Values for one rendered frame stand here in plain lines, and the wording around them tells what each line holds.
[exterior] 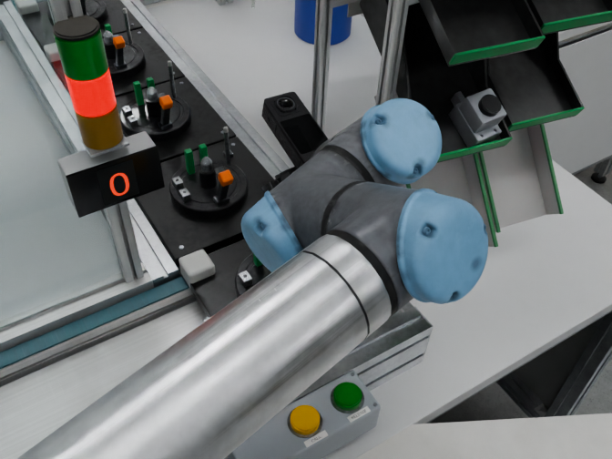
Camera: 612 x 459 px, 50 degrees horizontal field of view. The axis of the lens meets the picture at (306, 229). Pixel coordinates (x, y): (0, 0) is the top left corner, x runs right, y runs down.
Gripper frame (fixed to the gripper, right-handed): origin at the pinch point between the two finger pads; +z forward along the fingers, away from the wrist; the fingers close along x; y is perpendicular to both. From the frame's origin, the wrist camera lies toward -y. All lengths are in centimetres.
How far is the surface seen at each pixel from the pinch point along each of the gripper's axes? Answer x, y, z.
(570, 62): 129, -8, 64
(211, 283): -9.1, 9.0, 19.0
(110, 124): -18.1, -14.4, -3.8
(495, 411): 71, 81, 86
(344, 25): 62, -39, 66
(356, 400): -0.9, 31.1, 0.5
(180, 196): -6.0, -6.8, 28.4
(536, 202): 47, 18, 7
